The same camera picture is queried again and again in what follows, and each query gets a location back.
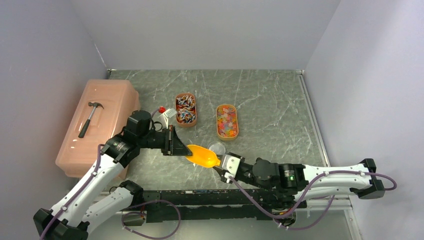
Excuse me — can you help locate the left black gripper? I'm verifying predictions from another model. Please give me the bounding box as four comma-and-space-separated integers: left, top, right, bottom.
138, 124, 192, 156

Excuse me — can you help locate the orange plastic scoop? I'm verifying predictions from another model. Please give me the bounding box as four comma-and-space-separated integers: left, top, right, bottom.
185, 144, 221, 168

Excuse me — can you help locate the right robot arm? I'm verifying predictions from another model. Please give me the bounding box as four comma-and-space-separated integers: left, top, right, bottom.
213, 154, 387, 208

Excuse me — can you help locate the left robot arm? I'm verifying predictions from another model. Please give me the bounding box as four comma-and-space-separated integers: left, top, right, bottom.
33, 110, 192, 240

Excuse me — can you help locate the tray of wrapped candies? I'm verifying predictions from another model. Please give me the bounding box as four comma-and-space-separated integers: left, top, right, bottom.
175, 92, 198, 128

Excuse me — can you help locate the tray of gummy candies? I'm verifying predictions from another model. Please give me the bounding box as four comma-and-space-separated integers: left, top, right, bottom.
216, 104, 240, 141

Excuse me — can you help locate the pink plastic storage box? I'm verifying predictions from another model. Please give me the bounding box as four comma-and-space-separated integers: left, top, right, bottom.
55, 79, 141, 178

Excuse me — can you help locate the black hammer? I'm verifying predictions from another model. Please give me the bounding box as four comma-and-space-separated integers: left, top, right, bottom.
78, 102, 104, 139

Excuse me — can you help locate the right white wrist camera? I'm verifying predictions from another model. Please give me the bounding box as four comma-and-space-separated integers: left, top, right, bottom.
219, 153, 244, 179

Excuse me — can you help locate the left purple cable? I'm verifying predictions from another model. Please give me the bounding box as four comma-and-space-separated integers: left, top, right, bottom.
121, 200, 182, 240

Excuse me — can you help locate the black base frame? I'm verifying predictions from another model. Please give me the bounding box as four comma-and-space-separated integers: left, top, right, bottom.
122, 180, 306, 226

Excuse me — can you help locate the aluminium table rail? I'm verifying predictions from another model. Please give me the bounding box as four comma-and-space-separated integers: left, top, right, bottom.
295, 70, 363, 240

